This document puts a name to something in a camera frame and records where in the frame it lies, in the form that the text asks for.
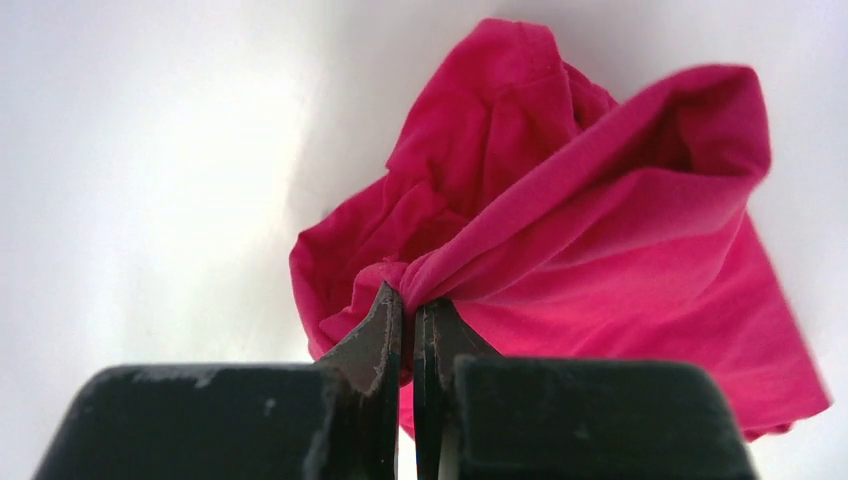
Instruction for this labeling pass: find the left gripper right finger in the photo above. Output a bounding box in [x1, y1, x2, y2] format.
[413, 299, 756, 479]

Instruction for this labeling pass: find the magenta t shirt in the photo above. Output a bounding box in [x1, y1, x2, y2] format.
[289, 19, 830, 440]

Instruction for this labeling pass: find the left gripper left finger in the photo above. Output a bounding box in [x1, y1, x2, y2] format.
[35, 285, 403, 479]

